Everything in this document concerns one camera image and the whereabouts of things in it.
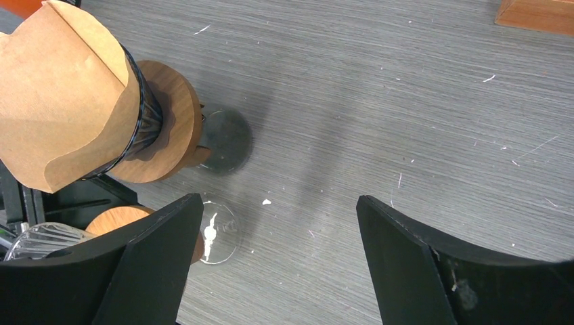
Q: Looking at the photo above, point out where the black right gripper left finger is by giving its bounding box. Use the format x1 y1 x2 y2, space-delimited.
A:
1 194 204 324

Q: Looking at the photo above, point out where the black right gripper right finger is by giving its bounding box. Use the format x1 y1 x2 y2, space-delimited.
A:
356 196 573 324

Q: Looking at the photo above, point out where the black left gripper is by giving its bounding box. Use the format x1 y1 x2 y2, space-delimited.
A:
1 165 139 234

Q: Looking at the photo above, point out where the light wooden dripper ring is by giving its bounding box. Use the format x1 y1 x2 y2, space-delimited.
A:
85 205 205 265

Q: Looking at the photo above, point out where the brown paper coffee filter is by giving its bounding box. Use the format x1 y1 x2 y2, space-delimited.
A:
1 1 139 193

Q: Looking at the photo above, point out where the blue glass dripper cone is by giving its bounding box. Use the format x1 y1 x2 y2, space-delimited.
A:
80 44 164 181

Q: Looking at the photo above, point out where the small glass carafe wood collar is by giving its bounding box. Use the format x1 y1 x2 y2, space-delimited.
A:
199 199 242 267

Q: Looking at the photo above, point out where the orange coffee filter box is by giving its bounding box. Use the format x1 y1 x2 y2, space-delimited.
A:
1 0 89 21

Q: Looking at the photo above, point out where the orange wooden compartment tray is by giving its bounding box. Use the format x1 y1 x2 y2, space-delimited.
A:
495 0 573 36

